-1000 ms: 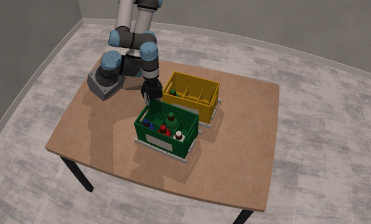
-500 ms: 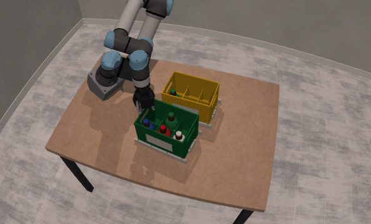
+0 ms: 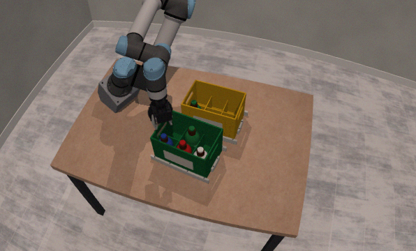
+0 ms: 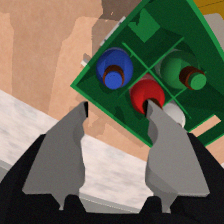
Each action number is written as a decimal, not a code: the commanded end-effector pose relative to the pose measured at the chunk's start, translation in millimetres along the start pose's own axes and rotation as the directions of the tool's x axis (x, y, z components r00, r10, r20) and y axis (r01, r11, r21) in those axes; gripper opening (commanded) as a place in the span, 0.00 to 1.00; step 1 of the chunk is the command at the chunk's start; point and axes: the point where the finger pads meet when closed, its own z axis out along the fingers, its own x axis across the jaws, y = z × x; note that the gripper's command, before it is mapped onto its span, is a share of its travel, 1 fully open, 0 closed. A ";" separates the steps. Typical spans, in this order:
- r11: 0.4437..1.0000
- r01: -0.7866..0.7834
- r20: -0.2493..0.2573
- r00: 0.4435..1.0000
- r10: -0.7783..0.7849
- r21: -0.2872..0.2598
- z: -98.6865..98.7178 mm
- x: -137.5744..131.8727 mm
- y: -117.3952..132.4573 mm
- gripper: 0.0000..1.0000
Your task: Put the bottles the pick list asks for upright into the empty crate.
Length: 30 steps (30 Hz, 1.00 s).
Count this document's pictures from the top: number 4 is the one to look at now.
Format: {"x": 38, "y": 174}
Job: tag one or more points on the green plastic crate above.
{"x": 152, "y": 34}

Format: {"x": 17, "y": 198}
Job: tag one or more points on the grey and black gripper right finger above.
{"x": 181, "y": 171}

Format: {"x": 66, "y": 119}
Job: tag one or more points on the white bottle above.
{"x": 173, "y": 110}

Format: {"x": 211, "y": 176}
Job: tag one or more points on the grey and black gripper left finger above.
{"x": 49, "y": 170}

